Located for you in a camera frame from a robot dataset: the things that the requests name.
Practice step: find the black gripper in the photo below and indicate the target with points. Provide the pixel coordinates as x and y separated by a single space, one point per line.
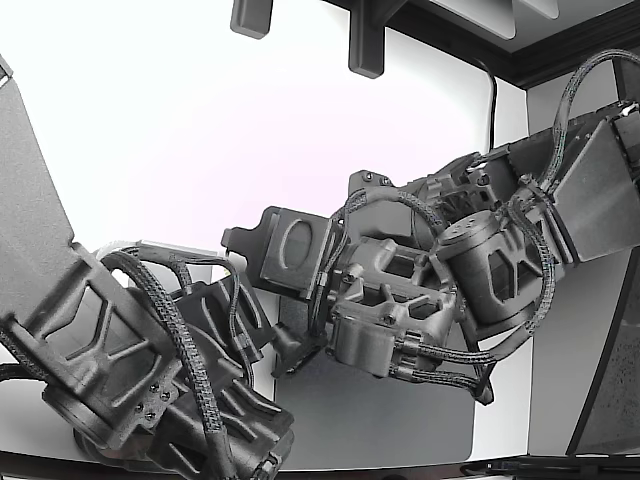
295 250

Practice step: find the black six-joint robot arm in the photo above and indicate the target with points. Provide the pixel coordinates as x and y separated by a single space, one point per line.
100 325

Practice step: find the gray fixture tray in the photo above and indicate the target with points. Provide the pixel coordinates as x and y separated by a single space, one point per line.
175 248

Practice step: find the gray rectangular mat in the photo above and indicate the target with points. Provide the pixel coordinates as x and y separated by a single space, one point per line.
375 420

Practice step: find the light gray panel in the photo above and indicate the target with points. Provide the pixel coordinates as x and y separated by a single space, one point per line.
542 7
475 15

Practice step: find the dark mesh panel tall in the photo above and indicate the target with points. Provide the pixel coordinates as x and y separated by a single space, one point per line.
620 400

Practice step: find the dark mesh panel small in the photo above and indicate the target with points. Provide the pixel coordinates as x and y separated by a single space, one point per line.
629 80

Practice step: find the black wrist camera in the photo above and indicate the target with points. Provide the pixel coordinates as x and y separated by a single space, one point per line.
295 350

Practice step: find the dark gray overhead bracket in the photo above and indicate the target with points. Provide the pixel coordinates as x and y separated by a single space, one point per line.
250 17

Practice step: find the black overhead bracket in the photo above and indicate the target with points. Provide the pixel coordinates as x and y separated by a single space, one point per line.
367 40

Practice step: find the black frame beam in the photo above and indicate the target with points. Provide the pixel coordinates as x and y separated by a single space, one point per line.
525 60

